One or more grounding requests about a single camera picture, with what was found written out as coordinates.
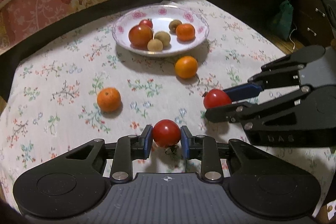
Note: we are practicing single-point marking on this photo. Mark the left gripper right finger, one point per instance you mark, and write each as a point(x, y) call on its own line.
point(205, 149)

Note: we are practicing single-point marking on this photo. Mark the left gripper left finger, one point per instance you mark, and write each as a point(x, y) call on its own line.
point(125, 151)

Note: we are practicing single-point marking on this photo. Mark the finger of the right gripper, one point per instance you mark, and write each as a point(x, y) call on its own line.
point(244, 91)
point(227, 113)

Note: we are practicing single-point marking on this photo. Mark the red cherry tomato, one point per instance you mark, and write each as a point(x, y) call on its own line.
point(166, 133)
point(215, 98)
point(147, 22)

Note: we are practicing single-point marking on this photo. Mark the small orange mandarin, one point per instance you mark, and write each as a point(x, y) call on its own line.
point(109, 100)

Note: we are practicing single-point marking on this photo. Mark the large orange mandarin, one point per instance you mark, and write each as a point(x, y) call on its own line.
point(185, 32)

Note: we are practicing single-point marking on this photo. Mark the tan longan fruit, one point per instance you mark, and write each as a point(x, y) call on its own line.
point(155, 45)
point(164, 37)

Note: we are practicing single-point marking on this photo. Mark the brown longan fruit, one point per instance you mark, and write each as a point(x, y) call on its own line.
point(173, 25)

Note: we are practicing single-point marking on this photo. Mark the large red tomato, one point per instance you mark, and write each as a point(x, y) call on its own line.
point(140, 35)

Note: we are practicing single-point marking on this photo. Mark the green bag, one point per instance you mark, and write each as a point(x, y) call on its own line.
point(281, 23)

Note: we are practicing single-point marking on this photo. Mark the white floral plate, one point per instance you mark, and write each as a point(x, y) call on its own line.
point(161, 16)

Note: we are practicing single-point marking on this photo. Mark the dark bed frame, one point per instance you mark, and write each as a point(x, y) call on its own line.
point(255, 13)

